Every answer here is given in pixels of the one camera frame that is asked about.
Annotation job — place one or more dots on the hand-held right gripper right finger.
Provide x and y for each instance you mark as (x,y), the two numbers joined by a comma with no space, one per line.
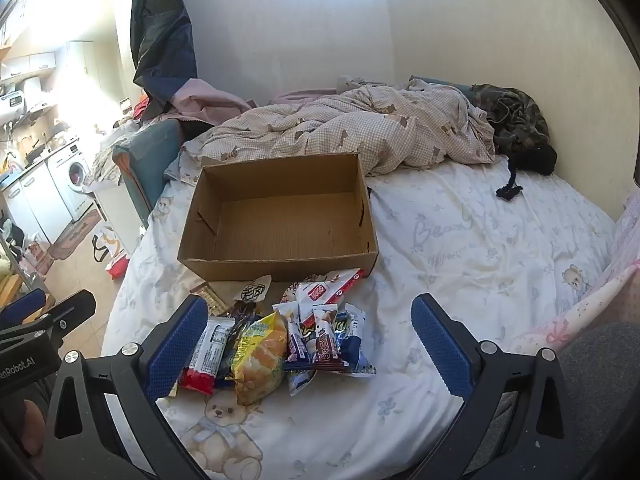
(440,345)

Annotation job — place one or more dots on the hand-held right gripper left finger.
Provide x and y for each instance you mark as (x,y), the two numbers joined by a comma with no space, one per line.
(175,355)

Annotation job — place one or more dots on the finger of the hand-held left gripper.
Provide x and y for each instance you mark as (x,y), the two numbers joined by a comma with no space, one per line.
(70,307)
(25,304)

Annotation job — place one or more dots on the yellow green snack packet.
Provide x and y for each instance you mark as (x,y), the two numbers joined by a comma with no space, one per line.
(257,365)

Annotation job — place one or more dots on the dark braised meat packet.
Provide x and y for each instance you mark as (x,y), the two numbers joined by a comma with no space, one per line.
(255,291)

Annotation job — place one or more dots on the brown cardboard box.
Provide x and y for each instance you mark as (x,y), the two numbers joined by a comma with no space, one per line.
(280,230)

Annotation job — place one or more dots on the person's left hand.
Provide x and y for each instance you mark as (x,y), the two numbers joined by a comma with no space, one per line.
(34,427)

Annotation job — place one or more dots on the white red chocolate bar packet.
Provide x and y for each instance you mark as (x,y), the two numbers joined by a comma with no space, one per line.
(207,355)

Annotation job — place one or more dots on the dark purple snack packet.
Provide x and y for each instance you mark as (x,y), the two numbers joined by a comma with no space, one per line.
(236,330)

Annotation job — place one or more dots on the tan cracker packet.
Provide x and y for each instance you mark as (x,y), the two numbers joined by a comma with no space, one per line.
(212,300)

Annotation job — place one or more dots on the white red shopping bag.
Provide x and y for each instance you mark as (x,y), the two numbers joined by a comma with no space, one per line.
(112,255)

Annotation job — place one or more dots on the brown patterned rug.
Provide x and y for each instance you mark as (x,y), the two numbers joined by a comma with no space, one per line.
(75,237)

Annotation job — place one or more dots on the blue white snack packet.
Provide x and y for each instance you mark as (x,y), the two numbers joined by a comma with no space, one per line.
(356,352)

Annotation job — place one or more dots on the printed bed sheet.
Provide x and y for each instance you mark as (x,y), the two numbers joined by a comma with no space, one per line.
(450,260)

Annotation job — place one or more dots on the white kitchen cabinet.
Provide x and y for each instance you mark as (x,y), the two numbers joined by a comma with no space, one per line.
(35,205)

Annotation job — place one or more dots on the white side cabinet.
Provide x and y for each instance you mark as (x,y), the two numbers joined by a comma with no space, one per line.
(117,215)

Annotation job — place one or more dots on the white packet with red border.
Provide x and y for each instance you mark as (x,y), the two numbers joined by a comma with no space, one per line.
(347,280)

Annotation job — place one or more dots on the brown white snack packet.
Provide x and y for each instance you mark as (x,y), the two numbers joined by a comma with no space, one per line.
(326,342)

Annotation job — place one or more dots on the white washing machine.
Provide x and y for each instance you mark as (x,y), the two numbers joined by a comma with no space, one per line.
(72,175)

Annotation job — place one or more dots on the white packet with red print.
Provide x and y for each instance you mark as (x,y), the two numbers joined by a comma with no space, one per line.
(310,294)

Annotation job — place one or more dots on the patterned cloth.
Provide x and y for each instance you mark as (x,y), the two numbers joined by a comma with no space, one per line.
(107,160)

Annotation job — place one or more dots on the pink printed blanket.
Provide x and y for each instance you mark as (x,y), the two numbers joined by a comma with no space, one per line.
(590,305)

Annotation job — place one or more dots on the person's right trouser leg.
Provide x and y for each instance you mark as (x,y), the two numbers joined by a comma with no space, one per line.
(600,370)

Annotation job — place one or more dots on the teal chair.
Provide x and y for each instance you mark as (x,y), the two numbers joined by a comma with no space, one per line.
(150,160)

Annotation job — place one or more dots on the white water heater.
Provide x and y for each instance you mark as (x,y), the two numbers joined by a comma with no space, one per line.
(17,100)

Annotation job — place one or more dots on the checked duvet with bears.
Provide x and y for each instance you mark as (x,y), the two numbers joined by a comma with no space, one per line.
(350,130)

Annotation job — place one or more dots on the camouflage cloth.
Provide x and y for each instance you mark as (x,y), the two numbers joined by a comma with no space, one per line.
(515,115)

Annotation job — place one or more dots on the pink cloth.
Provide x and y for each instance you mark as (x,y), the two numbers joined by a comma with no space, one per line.
(200,97)

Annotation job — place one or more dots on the blue pillow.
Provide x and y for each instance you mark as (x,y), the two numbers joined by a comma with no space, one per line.
(440,82)

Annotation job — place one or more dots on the dark hanging jacket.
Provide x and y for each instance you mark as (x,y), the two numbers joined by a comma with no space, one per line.
(160,35)

